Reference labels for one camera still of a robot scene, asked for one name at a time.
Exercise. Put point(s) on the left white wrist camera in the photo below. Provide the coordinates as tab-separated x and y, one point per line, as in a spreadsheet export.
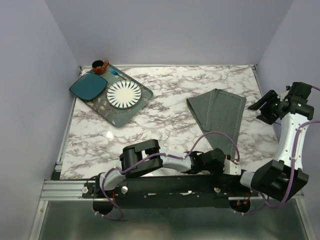
231	168

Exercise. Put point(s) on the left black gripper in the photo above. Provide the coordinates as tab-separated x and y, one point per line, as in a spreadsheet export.
221	168

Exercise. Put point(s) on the teal square plate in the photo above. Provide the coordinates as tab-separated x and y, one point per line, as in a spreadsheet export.
88	86

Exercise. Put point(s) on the orange ceramic mug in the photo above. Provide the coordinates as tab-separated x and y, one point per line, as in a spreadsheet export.
99	67

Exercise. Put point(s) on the floral rectangular serving tray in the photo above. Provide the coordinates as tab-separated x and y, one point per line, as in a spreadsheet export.
118	117

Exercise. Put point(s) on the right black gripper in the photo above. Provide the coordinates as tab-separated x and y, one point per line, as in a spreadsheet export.
269	97

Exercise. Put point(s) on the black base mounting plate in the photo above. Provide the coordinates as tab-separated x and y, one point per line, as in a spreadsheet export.
176	191

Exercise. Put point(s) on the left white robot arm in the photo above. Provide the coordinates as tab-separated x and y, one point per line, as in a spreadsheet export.
143	158

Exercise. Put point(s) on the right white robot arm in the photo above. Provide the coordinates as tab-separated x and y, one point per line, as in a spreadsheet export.
283	176

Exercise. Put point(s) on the aluminium frame rail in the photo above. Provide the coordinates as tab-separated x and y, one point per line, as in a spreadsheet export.
62	190

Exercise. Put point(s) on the white striped round plate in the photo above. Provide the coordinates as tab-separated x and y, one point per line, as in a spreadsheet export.
124	94

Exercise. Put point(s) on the grey cloth napkin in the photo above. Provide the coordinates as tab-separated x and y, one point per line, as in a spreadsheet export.
218	111

